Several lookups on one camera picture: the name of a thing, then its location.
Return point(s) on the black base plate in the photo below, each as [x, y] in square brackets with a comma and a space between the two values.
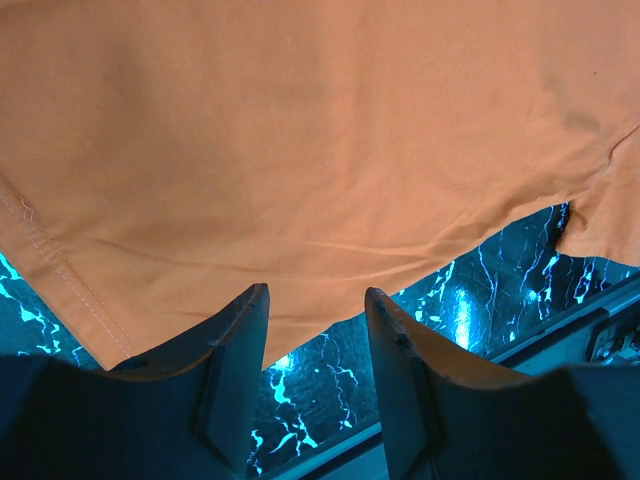
[604, 332]

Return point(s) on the orange t shirt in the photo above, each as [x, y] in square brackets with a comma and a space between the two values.
[159, 157]

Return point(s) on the black marble pattern mat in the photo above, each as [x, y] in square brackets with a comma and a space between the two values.
[485, 300]

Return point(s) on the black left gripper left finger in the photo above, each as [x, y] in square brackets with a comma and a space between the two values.
[182, 410]

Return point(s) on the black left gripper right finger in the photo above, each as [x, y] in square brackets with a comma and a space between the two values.
[447, 413]

